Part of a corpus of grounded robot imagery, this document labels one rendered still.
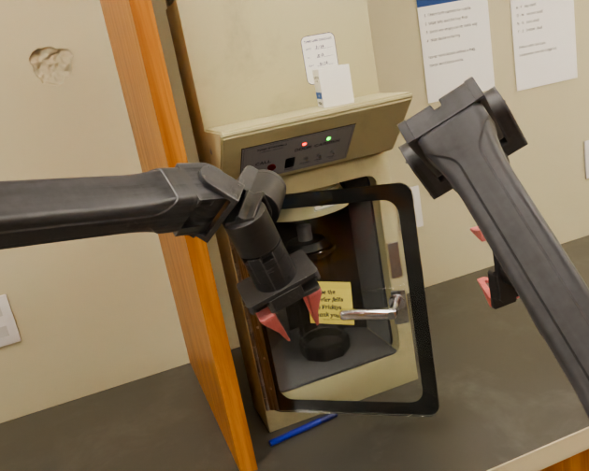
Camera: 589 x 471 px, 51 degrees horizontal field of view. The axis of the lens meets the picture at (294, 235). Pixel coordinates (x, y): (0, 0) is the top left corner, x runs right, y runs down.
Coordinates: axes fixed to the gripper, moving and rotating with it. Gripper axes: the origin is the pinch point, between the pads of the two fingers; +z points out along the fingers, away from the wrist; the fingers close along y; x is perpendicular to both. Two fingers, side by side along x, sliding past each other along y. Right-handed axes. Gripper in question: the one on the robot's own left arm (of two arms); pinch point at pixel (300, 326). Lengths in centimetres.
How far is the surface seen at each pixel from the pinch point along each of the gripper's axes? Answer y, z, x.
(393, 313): -13.4, 8.0, -1.8
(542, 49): -98, 18, -76
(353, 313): -8.6, 7.5, -5.6
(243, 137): -6.0, -21.2, -18.3
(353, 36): -32, -23, -33
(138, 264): 24, 12, -64
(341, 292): -9.1, 7.3, -11.5
